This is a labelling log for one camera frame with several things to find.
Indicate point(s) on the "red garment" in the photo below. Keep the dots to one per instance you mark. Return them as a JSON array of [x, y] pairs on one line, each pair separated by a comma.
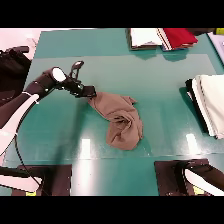
[[180, 36]]

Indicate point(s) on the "brown T-shirt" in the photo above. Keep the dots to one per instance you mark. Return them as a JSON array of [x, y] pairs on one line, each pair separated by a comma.
[[123, 123]]

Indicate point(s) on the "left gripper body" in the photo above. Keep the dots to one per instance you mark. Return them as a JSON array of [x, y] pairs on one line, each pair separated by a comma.
[[84, 91]]

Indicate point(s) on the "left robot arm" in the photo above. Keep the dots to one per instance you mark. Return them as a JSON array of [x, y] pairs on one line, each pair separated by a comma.
[[20, 106]]

